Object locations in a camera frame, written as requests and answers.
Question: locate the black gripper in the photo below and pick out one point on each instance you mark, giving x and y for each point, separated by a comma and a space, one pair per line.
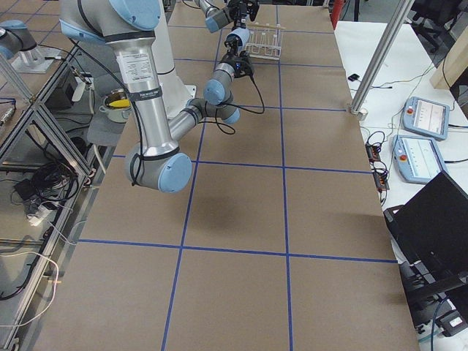
232, 58
235, 9

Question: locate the light blue plastic cup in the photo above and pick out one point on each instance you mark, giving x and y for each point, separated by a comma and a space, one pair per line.
240, 34

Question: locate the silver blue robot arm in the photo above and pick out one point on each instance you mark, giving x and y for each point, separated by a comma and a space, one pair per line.
216, 18
128, 27

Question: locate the small black device on table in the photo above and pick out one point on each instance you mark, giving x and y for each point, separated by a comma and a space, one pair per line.
353, 77

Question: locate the pot with yellow contents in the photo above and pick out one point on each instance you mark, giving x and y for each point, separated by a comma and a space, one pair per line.
116, 106

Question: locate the black orange usb hub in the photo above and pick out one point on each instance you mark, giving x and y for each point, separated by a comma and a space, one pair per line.
379, 169

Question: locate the brown paper table cover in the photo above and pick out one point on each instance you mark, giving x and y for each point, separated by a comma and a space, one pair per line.
277, 243

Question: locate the upper teach pendant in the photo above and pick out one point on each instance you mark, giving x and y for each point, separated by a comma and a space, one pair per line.
426, 117

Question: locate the teach pendant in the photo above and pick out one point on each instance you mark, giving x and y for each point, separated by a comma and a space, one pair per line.
426, 117
417, 158

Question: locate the lower teach pendant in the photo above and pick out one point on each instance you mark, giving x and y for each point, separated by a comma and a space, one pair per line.
417, 158

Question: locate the black laptop computer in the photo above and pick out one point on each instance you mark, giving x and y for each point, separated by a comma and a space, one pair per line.
431, 228

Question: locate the white wire cup holder rack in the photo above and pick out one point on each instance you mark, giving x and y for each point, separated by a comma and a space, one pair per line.
265, 41

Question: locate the aluminium camera mast post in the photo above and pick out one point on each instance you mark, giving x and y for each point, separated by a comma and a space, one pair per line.
389, 35

